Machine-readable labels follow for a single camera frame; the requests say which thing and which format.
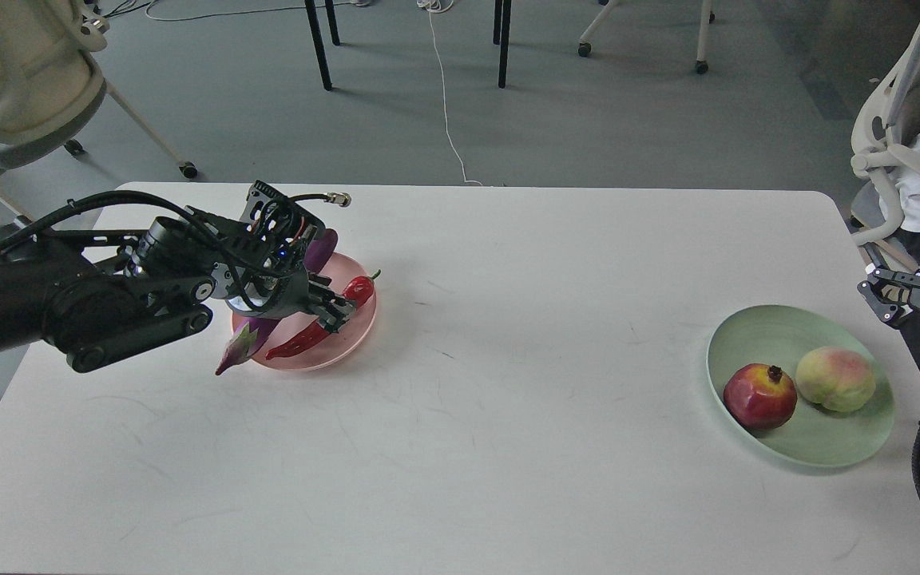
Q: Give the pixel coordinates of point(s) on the green plastic plate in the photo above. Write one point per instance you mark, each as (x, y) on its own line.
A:
(814, 436)

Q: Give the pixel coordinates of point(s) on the black table leg right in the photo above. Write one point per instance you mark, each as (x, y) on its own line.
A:
(502, 14)

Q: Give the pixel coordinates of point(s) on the purple eggplant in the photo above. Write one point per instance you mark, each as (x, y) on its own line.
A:
(250, 334)

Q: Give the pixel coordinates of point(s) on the red chili pepper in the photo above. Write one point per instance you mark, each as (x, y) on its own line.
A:
(357, 292)

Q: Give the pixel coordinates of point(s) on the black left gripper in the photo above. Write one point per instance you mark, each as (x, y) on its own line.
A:
(255, 263)

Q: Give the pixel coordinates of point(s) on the white office chair right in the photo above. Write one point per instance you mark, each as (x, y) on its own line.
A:
(899, 128)

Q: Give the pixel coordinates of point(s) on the pale green pink peach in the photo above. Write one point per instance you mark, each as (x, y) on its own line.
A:
(838, 379)

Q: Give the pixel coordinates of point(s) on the pink plastic plate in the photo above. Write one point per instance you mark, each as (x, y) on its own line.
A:
(340, 269)

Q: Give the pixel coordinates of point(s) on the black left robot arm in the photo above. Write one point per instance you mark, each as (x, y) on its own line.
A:
(120, 273)

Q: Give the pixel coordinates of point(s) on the black table leg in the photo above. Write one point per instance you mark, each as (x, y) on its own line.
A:
(502, 14)
(317, 38)

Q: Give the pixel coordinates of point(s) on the black table leg left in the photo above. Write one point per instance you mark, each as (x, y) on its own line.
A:
(317, 38)

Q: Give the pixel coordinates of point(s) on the red pomegranate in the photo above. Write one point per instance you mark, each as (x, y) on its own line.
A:
(760, 396)

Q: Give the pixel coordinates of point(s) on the beige office chair left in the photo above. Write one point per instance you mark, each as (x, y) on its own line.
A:
(51, 86)

